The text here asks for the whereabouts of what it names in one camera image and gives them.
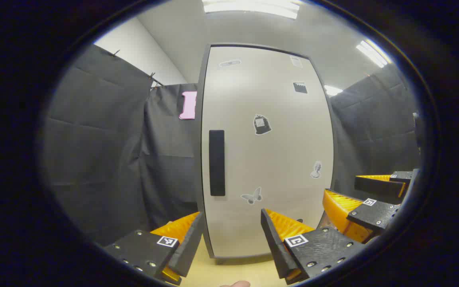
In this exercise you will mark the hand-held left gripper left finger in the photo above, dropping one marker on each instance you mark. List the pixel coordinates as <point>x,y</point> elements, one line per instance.
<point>189,247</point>

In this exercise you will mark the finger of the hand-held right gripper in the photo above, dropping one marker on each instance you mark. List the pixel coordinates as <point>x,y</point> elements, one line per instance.
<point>377,186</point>
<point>373,215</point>

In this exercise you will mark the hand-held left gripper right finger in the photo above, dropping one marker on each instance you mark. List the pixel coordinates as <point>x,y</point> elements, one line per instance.
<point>275,247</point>

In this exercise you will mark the white cabinet door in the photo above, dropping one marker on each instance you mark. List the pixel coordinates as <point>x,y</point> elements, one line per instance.
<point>281,167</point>

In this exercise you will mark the grey cabinet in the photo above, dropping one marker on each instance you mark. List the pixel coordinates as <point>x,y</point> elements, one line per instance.
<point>198,159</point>

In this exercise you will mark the ceiling light panel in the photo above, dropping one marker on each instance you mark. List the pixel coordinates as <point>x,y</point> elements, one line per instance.
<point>373,54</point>
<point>332,90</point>
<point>249,8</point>

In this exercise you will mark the black backdrop cloth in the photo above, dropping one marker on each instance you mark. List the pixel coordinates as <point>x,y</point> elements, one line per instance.
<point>94,159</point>

